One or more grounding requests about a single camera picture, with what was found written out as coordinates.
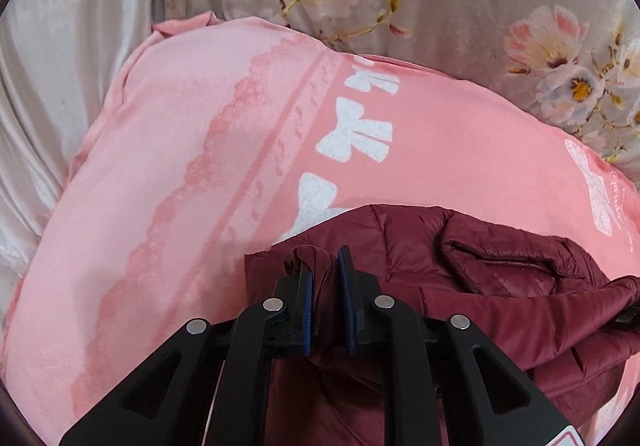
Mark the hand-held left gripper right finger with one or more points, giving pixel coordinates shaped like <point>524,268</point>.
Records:
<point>347,301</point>

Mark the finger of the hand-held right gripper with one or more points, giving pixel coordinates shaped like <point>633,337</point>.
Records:
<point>631,317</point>

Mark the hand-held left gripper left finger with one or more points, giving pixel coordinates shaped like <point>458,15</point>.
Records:
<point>306,306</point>

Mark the maroon puffer jacket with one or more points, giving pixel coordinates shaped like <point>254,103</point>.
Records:
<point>500,306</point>

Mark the grey floral bed sheet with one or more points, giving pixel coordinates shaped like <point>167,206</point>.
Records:
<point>450,0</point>

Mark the white satin cloth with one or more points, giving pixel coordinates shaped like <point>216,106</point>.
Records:
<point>65,50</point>

